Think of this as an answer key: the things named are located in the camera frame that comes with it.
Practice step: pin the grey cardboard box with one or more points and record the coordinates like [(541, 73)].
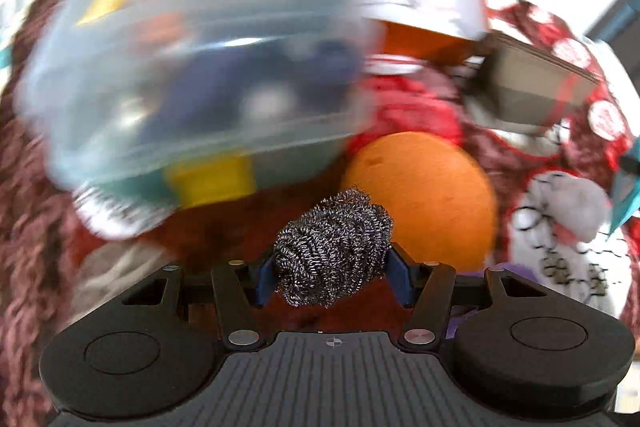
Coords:
[(525, 87)]

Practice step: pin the white plush toy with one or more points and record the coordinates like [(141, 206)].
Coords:
[(570, 202)]

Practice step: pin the red printed blanket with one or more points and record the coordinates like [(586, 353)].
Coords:
[(410, 107)]

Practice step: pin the purple cloth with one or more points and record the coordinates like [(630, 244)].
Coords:
[(522, 274)]

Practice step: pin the cream scrunchie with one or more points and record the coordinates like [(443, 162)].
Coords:
[(120, 267)]

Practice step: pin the orange ball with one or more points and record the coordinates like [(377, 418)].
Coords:
[(425, 192)]

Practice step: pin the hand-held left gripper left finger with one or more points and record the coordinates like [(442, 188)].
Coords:
[(266, 282)]

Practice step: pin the clear plastic box yellow latch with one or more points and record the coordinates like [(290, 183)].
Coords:
[(200, 32)]

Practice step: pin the dark blue bottle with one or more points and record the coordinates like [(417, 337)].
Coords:
[(215, 87)]

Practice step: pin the white round cotton pad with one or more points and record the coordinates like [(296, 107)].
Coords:
[(395, 66)]

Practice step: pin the blue wet wipes packet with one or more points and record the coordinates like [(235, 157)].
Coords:
[(631, 197)]

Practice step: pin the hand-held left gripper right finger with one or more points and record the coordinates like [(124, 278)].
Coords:
[(400, 279)]

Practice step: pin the steel wool scrubber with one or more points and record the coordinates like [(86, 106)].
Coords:
[(330, 247)]

